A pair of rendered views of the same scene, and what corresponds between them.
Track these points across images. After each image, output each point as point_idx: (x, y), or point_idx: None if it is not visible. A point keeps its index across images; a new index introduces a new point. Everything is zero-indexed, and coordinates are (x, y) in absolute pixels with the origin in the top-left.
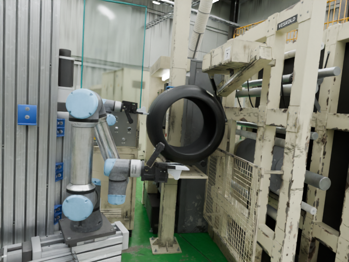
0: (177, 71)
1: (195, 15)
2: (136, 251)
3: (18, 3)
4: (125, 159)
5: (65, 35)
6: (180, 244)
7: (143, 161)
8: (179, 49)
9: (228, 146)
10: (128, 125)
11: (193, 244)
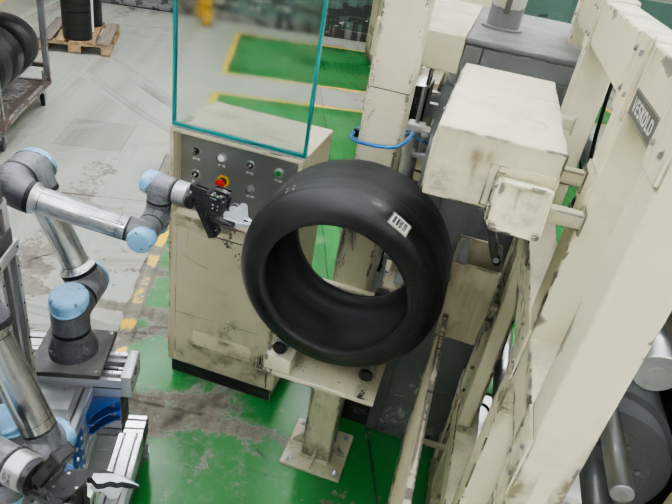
0: (380, 100)
1: None
2: (255, 441)
3: None
4: (4, 449)
5: None
6: (351, 458)
7: (29, 469)
8: (395, 32)
9: (493, 324)
10: (277, 187)
11: (380, 470)
